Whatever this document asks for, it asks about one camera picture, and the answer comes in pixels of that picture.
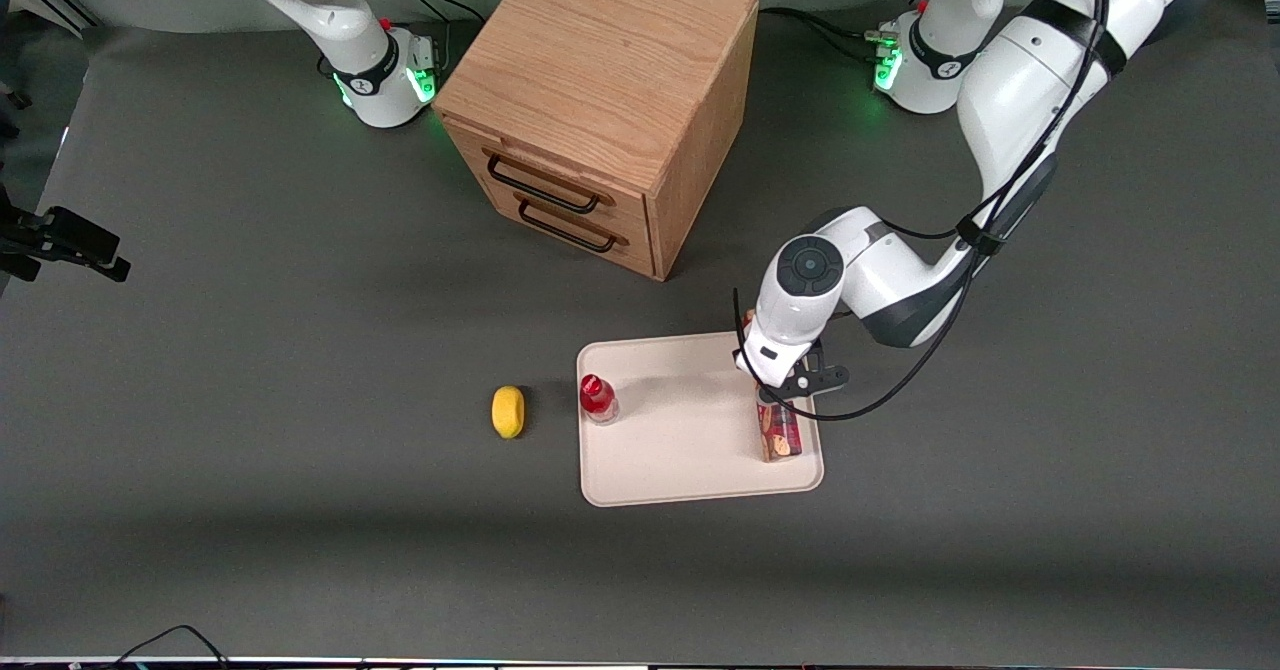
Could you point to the yellow lemon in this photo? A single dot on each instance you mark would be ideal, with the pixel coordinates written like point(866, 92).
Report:
point(508, 412)

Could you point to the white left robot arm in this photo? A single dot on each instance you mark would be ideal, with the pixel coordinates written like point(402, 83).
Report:
point(1030, 80)

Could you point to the red cookie box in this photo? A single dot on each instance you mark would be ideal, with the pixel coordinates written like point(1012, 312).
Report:
point(780, 438)

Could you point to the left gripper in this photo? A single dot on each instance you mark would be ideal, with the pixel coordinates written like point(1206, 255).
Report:
point(737, 356)

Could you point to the wooden drawer cabinet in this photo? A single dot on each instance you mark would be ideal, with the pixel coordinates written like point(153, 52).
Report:
point(600, 60)

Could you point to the small red bottle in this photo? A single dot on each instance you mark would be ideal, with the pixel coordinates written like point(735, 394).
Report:
point(598, 400)

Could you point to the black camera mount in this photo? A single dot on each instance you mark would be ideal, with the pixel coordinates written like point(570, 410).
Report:
point(70, 240)

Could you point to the white rectangular tray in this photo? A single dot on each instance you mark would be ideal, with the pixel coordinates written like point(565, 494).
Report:
point(680, 440)

